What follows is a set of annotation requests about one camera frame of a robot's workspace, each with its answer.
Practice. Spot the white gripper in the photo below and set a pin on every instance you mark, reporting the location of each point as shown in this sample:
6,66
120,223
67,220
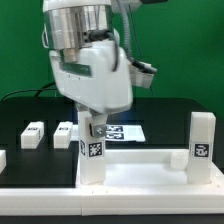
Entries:
104,91

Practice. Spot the white desk top tray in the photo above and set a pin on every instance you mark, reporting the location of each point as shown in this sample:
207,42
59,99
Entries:
155,171

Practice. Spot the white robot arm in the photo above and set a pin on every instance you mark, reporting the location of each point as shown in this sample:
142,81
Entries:
70,25

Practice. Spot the fiducial marker sheet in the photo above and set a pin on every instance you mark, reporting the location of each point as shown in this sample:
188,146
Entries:
125,133

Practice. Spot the white left fence block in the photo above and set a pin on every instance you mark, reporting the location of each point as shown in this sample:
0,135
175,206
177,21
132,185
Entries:
3,162

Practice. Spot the white front fence bar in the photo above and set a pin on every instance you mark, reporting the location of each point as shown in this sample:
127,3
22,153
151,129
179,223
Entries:
112,201

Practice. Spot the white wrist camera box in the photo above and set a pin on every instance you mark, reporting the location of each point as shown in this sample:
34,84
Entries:
142,74

